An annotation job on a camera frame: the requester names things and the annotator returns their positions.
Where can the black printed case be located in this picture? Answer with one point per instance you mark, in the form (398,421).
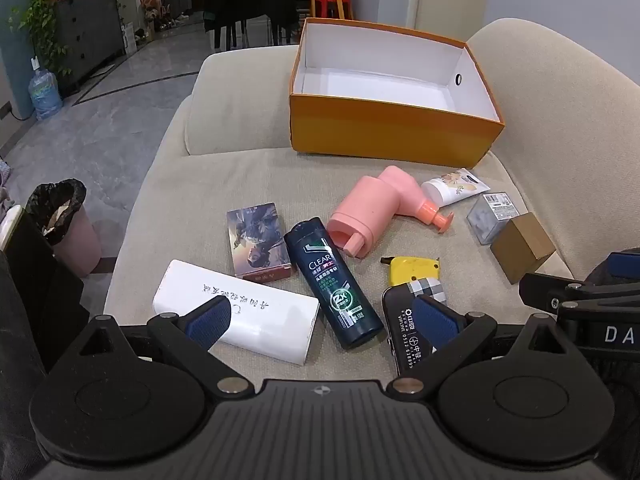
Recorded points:
(400,320)

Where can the white handwritten box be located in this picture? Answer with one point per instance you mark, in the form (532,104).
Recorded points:
(280,320)

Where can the printed picture card box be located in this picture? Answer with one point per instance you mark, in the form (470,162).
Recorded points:
(257,242)

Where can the brown cardboard cube box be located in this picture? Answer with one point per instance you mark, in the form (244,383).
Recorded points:
(522,247)

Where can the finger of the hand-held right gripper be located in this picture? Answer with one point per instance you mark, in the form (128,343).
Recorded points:
(625,264)
(542,287)

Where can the orange cardboard box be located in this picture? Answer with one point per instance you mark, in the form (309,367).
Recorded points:
(380,125)

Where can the pink pump bottle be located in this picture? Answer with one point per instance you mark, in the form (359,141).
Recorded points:
(372,205)

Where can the green potted plant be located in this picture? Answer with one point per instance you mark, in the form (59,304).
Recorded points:
(40,20)

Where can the blue water jug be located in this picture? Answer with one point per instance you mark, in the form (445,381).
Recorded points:
(44,95)

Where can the pink trash bin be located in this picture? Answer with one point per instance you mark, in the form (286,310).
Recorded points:
(75,240)

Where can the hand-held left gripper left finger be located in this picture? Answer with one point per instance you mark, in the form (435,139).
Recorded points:
(210,322)

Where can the beige sofa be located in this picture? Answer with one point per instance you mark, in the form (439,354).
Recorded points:
(225,110)

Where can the red plastic stool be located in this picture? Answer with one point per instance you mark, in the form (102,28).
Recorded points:
(327,5)

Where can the dark grey cabinet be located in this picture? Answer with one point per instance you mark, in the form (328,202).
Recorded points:
(90,35)

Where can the dark cloth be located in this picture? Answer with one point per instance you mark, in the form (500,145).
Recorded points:
(25,360)

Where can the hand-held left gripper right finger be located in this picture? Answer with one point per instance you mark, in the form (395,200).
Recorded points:
(437,322)

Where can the yellow tape measure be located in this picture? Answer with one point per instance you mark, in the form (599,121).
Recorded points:
(412,267)

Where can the yellow and red stools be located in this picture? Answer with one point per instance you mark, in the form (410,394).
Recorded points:
(347,0)

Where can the clear plastic box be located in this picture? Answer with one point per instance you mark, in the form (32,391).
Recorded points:
(492,217)

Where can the black dining chair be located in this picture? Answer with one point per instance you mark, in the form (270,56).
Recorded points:
(235,35)

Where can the white cosmetic tube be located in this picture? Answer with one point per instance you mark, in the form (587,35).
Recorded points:
(452,187)

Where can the dark blue shampoo bottle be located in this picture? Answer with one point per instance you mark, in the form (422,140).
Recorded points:
(330,285)

